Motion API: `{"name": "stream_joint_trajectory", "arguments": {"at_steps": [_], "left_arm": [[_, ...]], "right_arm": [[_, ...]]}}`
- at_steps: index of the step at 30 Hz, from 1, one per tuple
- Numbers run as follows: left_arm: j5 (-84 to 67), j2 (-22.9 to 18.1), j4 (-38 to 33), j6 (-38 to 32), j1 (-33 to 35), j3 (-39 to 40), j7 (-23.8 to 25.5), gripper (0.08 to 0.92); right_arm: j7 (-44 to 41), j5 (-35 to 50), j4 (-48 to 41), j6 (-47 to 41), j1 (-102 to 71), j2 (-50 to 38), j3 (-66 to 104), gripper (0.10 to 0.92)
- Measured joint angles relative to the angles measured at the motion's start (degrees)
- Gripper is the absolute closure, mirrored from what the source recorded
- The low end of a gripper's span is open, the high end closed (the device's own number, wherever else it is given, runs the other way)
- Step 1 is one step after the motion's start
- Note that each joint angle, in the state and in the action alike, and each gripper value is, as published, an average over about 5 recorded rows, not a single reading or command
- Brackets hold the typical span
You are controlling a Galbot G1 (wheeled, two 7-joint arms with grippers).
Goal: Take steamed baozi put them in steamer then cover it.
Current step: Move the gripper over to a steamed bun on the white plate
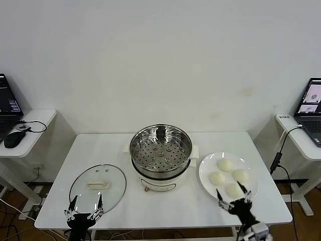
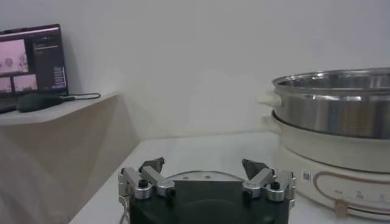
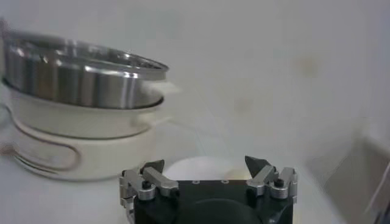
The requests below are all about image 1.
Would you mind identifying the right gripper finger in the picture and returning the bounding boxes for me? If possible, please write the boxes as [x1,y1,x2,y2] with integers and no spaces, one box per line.
[216,189,236,211]
[237,181,253,204]

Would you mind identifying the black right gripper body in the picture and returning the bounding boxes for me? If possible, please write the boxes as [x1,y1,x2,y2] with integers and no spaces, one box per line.
[228,197,262,229]

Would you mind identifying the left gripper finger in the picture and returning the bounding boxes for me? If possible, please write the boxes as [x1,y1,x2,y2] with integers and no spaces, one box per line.
[63,195,79,222]
[87,193,105,222]

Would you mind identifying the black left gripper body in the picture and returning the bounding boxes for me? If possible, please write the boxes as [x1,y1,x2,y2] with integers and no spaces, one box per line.
[66,212,96,233]

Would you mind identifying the white steamed baozi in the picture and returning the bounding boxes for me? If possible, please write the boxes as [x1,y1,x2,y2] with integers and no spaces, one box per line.
[217,158,234,173]
[225,183,244,198]
[231,168,250,183]
[209,171,226,186]

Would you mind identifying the glass lid with cream handle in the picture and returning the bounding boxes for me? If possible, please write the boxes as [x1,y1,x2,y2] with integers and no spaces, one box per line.
[69,164,127,217]

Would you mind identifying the stainless steel steamer basket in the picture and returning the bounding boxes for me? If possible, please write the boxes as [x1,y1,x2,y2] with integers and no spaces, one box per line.
[122,123,200,178]

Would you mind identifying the white round plate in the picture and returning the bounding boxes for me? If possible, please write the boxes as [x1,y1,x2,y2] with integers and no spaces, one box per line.
[199,152,259,204]

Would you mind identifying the white floor power strip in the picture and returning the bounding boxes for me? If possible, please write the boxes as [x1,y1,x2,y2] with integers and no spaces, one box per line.
[19,205,42,220]

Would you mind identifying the white electric cooker base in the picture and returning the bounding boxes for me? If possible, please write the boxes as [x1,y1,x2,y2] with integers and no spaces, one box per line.
[131,160,197,193]

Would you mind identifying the white side table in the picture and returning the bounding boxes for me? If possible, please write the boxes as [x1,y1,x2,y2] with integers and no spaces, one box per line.
[0,108,57,206]
[274,112,321,216]

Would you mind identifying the black computer mouse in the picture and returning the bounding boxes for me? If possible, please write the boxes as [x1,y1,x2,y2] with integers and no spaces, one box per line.
[3,130,27,149]

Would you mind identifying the grey laptop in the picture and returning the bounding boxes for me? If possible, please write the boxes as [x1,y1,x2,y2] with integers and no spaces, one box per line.
[293,77,321,148]

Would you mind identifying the black laptop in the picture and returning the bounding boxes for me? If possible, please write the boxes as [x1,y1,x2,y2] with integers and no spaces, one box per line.
[0,73,25,144]

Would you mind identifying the white table frame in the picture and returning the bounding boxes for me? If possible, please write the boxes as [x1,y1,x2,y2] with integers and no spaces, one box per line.
[89,223,274,241]

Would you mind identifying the black cable with adapter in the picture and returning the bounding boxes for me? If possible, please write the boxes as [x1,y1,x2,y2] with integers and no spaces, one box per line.
[269,125,303,241]

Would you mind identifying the thin white cable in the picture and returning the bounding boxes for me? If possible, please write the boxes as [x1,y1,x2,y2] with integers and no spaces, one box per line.
[275,127,290,151]

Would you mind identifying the black USB hub with cable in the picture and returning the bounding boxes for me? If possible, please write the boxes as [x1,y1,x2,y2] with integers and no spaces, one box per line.
[15,119,48,134]

